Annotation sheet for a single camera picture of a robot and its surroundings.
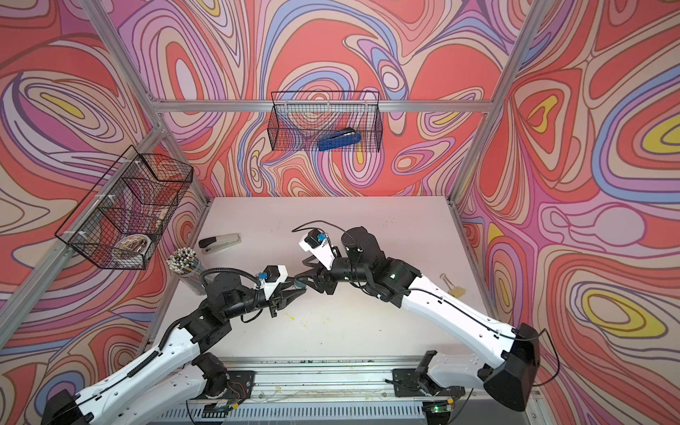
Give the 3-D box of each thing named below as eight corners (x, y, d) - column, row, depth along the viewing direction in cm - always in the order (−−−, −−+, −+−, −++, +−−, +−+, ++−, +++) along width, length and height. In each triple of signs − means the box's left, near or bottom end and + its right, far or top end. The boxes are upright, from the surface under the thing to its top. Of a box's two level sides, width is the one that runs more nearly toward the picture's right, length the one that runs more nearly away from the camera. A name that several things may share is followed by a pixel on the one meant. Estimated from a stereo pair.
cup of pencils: (198, 300, 92) (171, 272, 77) (191, 285, 96) (163, 255, 81) (217, 289, 95) (194, 260, 80) (209, 275, 99) (186, 244, 84)
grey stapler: (203, 254, 104) (198, 247, 100) (204, 246, 107) (199, 239, 103) (241, 245, 107) (237, 238, 103) (241, 238, 109) (237, 230, 106)
